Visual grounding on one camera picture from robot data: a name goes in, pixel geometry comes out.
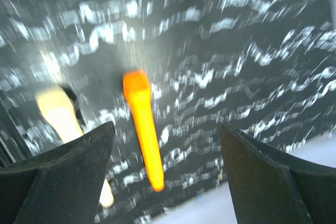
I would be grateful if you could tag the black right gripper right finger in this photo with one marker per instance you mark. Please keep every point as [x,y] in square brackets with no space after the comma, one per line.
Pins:
[270,186]

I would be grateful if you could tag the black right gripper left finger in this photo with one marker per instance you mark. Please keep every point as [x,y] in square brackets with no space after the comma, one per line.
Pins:
[62,185]

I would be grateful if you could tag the beige microphone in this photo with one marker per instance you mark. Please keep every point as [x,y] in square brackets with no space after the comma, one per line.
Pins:
[58,110]

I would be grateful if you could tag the orange microphone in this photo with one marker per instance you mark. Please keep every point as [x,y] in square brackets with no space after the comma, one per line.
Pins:
[137,91]

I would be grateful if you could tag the black marble pattern mat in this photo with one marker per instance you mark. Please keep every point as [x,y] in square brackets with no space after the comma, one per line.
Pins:
[266,67]

